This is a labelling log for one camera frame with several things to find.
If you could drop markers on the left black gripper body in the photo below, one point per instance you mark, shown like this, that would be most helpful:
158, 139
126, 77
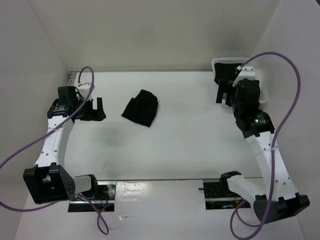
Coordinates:
79, 102

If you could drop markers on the black skirt in basket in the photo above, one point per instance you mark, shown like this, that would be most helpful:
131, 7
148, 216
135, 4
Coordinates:
225, 71

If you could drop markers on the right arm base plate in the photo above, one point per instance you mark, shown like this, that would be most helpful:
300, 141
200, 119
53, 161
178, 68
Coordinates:
218, 198

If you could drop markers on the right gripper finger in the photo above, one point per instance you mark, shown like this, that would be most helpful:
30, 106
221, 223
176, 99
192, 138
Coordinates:
229, 97
222, 91

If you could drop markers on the white plastic basket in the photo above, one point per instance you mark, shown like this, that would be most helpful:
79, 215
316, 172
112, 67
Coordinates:
264, 96

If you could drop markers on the black skirt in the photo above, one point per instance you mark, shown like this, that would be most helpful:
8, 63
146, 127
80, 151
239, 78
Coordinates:
225, 71
142, 109

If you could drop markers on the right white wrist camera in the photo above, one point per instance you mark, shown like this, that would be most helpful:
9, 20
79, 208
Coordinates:
244, 72

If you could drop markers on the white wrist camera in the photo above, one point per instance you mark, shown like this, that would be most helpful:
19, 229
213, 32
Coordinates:
244, 72
86, 88

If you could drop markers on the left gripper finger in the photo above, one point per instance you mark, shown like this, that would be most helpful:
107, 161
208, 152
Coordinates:
87, 113
99, 112

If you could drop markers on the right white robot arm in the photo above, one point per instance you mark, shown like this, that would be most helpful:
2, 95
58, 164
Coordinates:
280, 199

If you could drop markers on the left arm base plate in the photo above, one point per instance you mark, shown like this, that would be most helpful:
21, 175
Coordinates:
103, 199

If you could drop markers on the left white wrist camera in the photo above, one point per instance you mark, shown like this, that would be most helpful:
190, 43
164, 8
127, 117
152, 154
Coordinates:
86, 88

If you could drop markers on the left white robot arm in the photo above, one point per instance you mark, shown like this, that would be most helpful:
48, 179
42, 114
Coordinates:
48, 181

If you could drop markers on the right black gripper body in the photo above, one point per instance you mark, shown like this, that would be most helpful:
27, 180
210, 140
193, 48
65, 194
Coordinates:
235, 108

